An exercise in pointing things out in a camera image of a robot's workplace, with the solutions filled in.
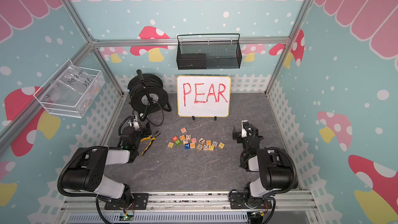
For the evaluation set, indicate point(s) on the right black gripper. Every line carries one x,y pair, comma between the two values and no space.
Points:
240,136

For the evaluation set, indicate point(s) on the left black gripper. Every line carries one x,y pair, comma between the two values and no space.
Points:
145,134

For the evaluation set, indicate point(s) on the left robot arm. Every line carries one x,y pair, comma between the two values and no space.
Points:
83,175

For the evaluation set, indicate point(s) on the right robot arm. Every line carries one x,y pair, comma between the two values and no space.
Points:
276,169

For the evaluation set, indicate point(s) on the white board with PEAR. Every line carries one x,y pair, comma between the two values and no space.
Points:
203,96

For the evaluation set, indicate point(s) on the yellow black pliers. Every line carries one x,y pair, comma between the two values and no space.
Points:
151,139

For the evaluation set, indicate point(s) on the black box in basket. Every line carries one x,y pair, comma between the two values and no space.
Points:
191,61

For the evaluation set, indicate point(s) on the black cable reel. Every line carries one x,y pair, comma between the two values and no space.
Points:
148,96

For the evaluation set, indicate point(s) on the clear acrylic wall bin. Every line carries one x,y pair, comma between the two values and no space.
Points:
70,91

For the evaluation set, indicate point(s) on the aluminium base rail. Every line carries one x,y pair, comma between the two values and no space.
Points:
193,207

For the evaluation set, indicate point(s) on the black wire mesh basket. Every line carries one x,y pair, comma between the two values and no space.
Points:
222,50

